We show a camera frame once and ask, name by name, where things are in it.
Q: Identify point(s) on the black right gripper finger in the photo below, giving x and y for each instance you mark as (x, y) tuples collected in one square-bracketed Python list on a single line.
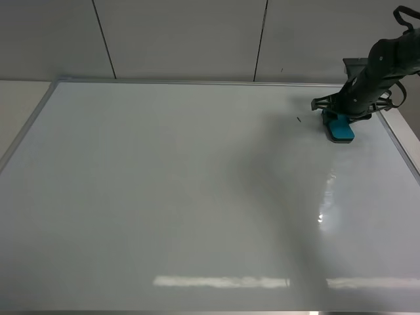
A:
[(383, 103), (327, 103)]

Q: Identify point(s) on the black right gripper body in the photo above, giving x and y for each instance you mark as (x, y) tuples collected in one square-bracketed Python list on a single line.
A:
[(357, 97)]

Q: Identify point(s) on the blue whiteboard eraser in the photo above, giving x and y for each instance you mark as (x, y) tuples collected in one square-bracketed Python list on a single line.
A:
[(337, 127)]

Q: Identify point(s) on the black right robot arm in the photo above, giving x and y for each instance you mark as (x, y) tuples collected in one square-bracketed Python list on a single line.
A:
[(398, 56)]

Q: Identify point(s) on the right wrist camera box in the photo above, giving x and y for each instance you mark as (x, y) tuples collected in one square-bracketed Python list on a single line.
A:
[(353, 66)]

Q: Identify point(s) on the whiteboard with aluminium frame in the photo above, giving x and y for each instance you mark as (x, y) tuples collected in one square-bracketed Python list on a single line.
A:
[(204, 197)]

